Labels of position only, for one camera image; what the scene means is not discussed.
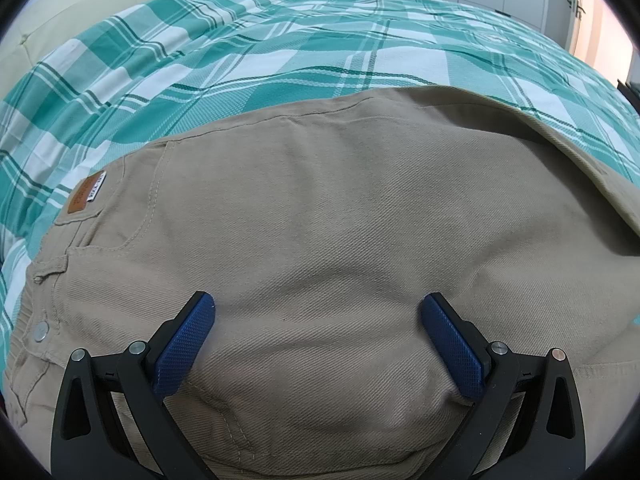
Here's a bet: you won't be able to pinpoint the khaki pants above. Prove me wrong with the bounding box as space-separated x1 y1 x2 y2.
2 85 640 480

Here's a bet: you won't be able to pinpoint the green plaid bed sheet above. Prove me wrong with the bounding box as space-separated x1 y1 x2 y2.
0 0 640 341

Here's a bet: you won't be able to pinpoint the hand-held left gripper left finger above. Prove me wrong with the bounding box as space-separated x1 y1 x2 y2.
50 291 217 480

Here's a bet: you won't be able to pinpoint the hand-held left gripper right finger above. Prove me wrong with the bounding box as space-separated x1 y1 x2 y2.
420 292 587 480

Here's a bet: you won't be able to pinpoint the cream padded headboard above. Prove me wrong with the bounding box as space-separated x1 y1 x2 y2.
0 0 241 96

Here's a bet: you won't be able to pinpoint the white door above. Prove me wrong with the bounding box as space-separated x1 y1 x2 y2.
565 0 618 78

